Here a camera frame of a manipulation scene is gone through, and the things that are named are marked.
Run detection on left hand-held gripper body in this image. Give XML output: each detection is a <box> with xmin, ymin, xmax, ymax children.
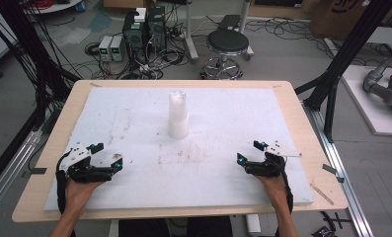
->
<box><xmin>57</xmin><ymin>141</ymin><xmax>115</xmax><ymax>185</ymax></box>

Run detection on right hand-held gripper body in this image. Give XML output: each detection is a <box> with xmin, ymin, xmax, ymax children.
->
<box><xmin>244</xmin><ymin>140</ymin><xmax>303</xmax><ymax>179</ymax></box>

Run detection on person's left hand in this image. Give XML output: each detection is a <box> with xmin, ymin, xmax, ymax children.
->
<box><xmin>64</xmin><ymin>179</ymin><xmax>105</xmax><ymax>217</ymax></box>

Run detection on person's right hand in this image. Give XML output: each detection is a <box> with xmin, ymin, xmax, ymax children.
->
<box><xmin>254</xmin><ymin>174</ymin><xmax>292</xmax><ymax>215</ymax></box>

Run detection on white foam mat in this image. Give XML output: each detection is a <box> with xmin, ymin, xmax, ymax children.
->
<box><xmin>43</xmin><ymin>86</ymin><xmax>315</xmax><ymax>212</ymax></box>

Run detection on light wooden table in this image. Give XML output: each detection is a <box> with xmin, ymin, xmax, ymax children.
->
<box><xmin>11</xmin><ymin>79</ymin><xmax>350</xmax><ymax>224</ymax></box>

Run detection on thin wooden stick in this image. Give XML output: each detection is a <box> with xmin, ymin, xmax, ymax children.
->
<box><xmin>309</xmin><ymin>183</ymin><xmax>335</xmax><ymax>206</ymax></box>

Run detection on white table leg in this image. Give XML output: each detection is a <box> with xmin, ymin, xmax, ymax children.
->
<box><xmin>245</xmin><ymin>213</ymin><xmax>263</xmax><ymax>237</ymax></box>

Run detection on stack of white plastic cups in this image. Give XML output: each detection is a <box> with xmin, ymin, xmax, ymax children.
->
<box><xmin>167</xmin><ymin>90</ymin><xmax>190</xmax><ymax>140</ymax></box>

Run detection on person's dark trousers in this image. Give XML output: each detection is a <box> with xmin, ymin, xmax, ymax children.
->
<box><xmin>118</xmin><ymin>216</ymin><xmax>235</xmax><ymax>237</ymax></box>

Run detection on black clamp parts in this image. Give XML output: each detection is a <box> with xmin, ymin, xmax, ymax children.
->
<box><xmin>311</xmin><ymin>210</ymin><xmax>352</xmax><ymax>237</ymax></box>

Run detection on grey bench power supply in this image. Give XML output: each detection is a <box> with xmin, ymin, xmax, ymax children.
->
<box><xmin>98</xmin><ymin>35</ymin><xmax>115</xmax><ymax>62</ymax></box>
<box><xmin>110</xmin><ymin>35</ymin><xmax>126</xmax><ymax>63</ymax></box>

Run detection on black round stool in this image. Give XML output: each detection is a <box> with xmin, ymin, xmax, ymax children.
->
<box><xmin>200</xmin><ymin>29</ymin><xmax>251</xmax><ymax>81</ymax></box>

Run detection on black computer tower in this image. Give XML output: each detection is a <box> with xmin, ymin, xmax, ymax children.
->
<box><xmin>121</xmin><ymin>11</ymin><xmax>149</xmax><ymax>64</ymax></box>
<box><xmin>146</xmin><ymin>5</ymin><xmax>168</xmax><ymax>51</ymax></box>

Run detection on white floor board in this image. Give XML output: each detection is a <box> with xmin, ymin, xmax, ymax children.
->
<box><xmin>341</xmin><ymin>64</ymin><xmax>392</xmax><ymax>137</ymax></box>

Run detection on white desk leg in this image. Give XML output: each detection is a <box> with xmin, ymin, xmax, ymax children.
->
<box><xmin>238</xmin><ymin>0</ymin><xmax>256</xmax><ymax>61</ymax></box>
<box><xmin>183</xmin><ymin>0</ymin><xmax>200</xmax><ymax>64</ymax></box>

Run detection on black flat case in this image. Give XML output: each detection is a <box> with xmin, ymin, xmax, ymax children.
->
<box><xmin>217</xmin><ymin>14</ymin><xmax>243</xmax><ymax>32</ymax></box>

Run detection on small white box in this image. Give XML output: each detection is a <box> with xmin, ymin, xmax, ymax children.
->
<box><xmin>133</xmin><ymin>7</ymin><xmax>148</xmax><ymax>24</ymax></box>

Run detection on round white table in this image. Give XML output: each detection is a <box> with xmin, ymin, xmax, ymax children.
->
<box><xmin>25</xmin><ymin>0</ymin><xmax>83</xmax><ymax>15</ymax></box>

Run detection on brown cardboard box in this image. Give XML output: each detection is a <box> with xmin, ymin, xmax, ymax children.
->
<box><xmin>309</xmin><ymin>0</ymin><xmax>380</xmax><ymax>41</ymax></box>

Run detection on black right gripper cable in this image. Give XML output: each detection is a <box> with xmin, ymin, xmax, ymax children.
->
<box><xmin>279</xmin><ymin>157</ymin><xmax>295</xmax><ymax>215</ymax></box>

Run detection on aluminium floor rail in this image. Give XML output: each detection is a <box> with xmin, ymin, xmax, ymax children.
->
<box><xmin>302</xmin><ymin>101</ymin><xmax>375</xmax><ymax>237</ymax></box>
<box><xmin>0</xmin><ymin>128</ymin><xmax>43</xmax><ymax>221</ymax></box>

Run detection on tangle of floor cables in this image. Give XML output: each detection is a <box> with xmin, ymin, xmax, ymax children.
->
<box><xmin>83</xmin><ymin>19</ymin><xmax>189</xmax><ymax>81</ymax></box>

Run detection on black metal frame post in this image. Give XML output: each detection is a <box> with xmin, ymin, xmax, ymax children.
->
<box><xmin>294</xmin><ymin>0</ymin><xmax>392</xmax><ymax>143</ymax></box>
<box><xmin>0</xmin><ymin>0</ymin><xmax>73</xmax><ymax>132</ymax></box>

